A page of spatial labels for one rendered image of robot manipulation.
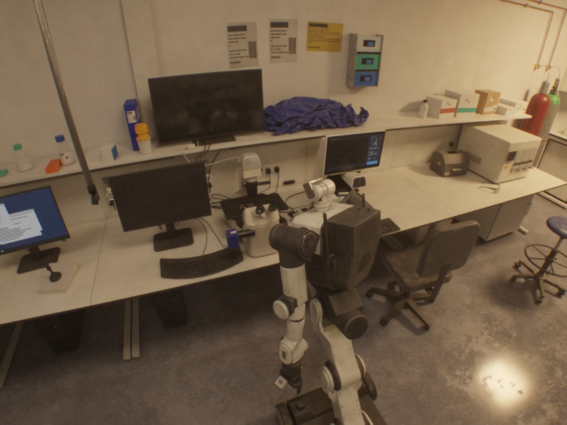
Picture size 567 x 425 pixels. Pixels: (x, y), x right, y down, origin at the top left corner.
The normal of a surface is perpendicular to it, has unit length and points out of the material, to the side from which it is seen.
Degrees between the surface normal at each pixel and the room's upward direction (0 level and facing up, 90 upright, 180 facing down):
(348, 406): 52
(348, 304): 29
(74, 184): 90
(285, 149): 90
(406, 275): 0
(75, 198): 90
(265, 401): 0
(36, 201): 86
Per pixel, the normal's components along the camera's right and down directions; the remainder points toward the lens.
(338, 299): 0.18, -0.50
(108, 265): 0.00, -0.84
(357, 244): 0.72, 0.13
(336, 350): 0.28, -0.17
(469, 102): 0.29, 0.52
